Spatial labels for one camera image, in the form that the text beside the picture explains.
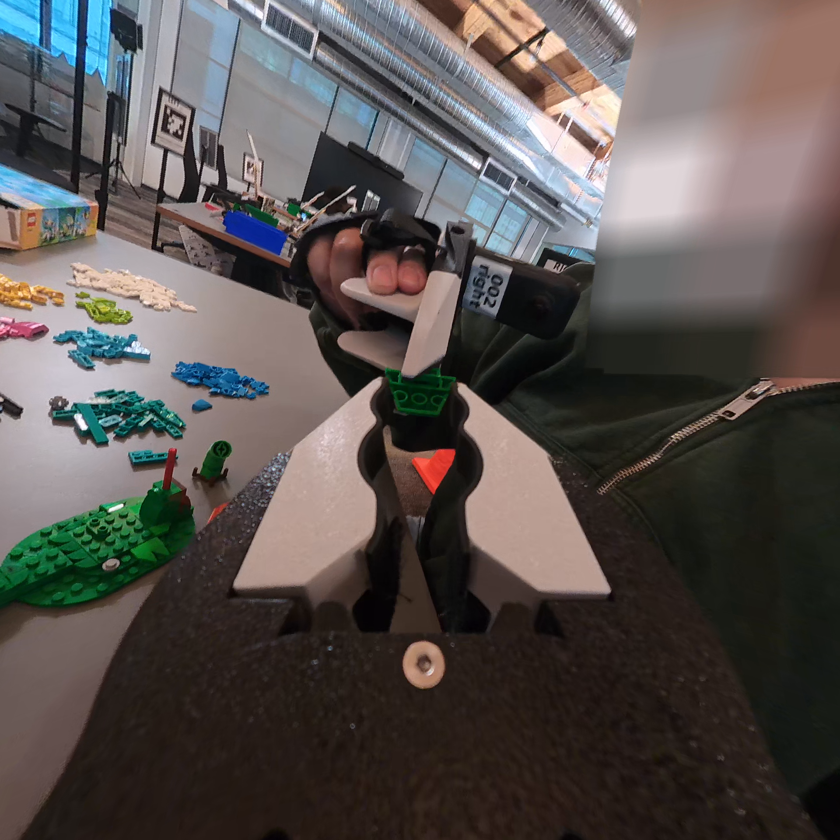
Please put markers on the wooden background table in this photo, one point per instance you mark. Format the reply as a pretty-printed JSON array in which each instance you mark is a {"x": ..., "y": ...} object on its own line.
[{"x": 190, "y": 213}]

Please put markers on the pile of pink lego pieces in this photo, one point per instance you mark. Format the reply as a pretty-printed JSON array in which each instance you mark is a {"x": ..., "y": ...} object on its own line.
[{"x": 19, "y": 328}]

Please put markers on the orange plastic piece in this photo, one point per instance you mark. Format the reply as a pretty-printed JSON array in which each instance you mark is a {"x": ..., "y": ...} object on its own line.
[
  {"x": 218, "y": 512},
  {"x": 436, "y": 469}
]

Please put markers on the person's right hand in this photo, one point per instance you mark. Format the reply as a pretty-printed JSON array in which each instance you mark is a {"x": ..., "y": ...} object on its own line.
[{"x": 341, "y": 262}]

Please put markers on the pile of turquoise lego pieces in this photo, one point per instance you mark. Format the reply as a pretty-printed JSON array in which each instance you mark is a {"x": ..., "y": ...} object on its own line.
[{"x": 102, "y": 344}]

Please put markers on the black monitor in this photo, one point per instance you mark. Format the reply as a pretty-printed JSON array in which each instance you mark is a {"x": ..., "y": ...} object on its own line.
[{"x": 354, "y": 177}]

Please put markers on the black white marker board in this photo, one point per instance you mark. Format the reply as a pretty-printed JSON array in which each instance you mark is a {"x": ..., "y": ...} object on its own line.
[{"x": 174, "y": 119}]

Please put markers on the blue plastic bin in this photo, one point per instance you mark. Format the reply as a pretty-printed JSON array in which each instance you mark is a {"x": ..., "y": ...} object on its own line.
[{"x": 256, "y": 233}]

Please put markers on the black lego pieces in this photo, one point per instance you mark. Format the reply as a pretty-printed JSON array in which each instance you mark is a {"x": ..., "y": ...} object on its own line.
[{"x": 10, "y": 405}]

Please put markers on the white air vent grille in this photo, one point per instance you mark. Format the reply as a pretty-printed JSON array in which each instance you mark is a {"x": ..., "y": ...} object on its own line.
[
  {"x": 289, "y": 26},
  {"x": 502, "y": 176}
]

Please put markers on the small marker board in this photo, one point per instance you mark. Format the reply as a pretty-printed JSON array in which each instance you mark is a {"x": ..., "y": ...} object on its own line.
[{"x": 253, "y": 169}]

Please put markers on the pile of lime lego pieces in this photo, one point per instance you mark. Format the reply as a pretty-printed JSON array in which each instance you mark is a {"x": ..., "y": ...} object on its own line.
[{"x": 105, "y": 308}]

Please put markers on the green lego cylinder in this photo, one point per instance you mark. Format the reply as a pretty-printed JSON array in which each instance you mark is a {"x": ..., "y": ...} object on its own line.
[{"x": 213, "y": 459}]

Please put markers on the pile of white lego pieces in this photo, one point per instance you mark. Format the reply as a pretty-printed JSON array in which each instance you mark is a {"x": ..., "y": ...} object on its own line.
[{"x": 131, "y": 285}]

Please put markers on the silver ventilation duct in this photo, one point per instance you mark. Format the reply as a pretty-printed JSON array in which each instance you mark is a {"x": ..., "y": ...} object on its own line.
[{"x": 420, "y": 72}]

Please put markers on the white patterned chair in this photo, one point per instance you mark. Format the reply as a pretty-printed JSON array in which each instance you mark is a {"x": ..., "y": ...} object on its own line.
[{"x": 207, "y": 253}]

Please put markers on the green lego leaf base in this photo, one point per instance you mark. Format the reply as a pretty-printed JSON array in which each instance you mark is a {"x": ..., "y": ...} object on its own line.
[{"x": 79, "y": 544}]

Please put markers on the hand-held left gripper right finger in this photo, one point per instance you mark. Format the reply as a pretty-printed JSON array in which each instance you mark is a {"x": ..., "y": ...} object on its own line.
[{"x": 531, "y": 525}]

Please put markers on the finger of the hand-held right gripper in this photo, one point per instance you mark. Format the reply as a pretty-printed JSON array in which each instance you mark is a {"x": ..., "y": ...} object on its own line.
[
  {"x": 387, "y": 298},
  {"x": 430, "y": 321}
]

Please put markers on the dark green lego plate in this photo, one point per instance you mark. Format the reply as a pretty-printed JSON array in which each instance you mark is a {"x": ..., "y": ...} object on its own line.
[{"x": 151, "y": 457}]

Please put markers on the pile of blue lego pieces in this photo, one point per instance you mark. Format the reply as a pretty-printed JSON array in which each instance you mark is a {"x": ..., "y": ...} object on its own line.
[{"x": 220, "y": 379}]

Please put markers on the black vertical pole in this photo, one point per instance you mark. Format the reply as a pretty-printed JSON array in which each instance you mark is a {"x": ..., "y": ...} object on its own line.
[{"x": 79, "y": 98}]

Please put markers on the black light on stand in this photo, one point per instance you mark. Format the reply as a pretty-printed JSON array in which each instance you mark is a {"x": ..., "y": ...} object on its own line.
[{"x": 126, "y": 29}]

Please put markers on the pile of yellow lego pieces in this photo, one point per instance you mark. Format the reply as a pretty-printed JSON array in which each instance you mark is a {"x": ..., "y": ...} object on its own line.
[{"x": 26, "y": 292}]

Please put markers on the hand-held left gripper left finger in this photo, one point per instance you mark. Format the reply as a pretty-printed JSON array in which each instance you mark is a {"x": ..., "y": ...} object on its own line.
[{"x": 295, "y": 518}]

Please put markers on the small green lego assembly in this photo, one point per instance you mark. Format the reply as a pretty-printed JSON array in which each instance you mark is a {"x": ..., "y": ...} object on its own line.
[{"x": 420, "y": 397}]

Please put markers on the colourful lego set box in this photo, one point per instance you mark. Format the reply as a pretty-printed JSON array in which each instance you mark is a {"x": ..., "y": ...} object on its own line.
[{"x": 46, "y": 216}]

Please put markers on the dark grey lego gear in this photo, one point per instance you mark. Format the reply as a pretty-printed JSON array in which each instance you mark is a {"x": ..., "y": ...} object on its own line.
[{"x": 59, "y": 403}]

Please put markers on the pile of dark green lego pieces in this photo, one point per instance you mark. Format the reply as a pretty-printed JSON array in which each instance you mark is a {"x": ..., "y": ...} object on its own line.
[{"x": 124, "y": 417}]

